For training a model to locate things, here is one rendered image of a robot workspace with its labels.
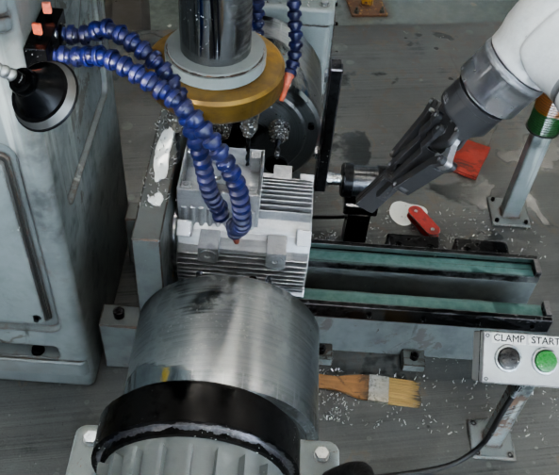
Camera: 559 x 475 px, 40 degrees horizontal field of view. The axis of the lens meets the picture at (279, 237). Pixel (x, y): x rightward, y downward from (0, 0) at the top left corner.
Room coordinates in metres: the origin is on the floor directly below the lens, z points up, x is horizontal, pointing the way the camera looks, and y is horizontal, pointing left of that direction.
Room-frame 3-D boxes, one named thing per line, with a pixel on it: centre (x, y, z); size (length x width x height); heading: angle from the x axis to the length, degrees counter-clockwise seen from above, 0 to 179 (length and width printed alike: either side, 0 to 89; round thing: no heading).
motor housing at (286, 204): (0.83, 0.05, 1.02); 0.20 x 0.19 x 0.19; 90
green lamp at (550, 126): (1.14, -0.47, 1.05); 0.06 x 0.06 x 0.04
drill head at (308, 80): (1.16, 0.07, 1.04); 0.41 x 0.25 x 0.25; 1
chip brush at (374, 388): (0.69, -0.16, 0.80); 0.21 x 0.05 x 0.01; 87
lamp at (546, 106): (1.14, -0.47, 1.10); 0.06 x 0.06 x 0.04
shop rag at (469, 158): (1.32, -0.37, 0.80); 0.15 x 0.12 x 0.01; 68
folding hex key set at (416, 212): (1.08, -0.29, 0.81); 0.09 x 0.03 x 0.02; 33
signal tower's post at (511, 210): (1.14, -0.47, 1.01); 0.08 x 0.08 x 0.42; 1
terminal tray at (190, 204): (0.83, 0.09, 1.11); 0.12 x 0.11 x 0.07; 90
